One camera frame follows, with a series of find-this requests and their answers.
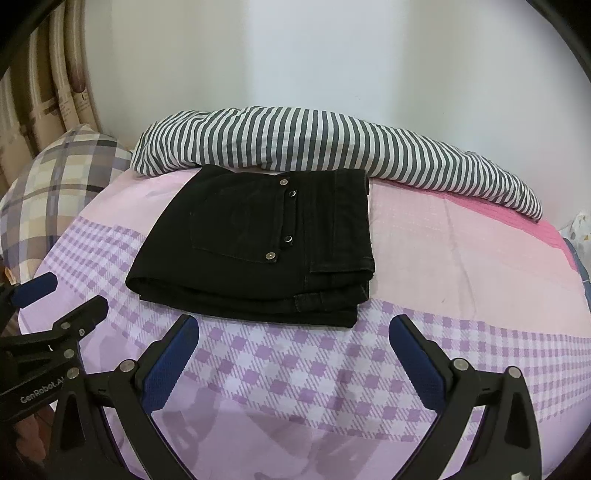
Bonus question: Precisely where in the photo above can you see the black denim pants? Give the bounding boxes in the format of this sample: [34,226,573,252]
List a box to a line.
[125,166,376,328]

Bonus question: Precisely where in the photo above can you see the plaid beige purple pillow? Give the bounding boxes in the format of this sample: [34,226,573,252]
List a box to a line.
[1,125,131,283]

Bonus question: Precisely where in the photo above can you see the pink purple plaid bedsheet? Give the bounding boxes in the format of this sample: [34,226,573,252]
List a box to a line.
[18,165,591,480]

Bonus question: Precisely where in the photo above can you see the striped beige headboard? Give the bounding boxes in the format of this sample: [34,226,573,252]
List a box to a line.
[1,0,100,193]

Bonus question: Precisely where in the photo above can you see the white spotted cloth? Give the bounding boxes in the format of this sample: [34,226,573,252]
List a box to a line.
[560,211,591,256]

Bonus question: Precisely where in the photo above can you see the grey white striped blanket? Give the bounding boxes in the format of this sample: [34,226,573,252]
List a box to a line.
[131,106,543,222]

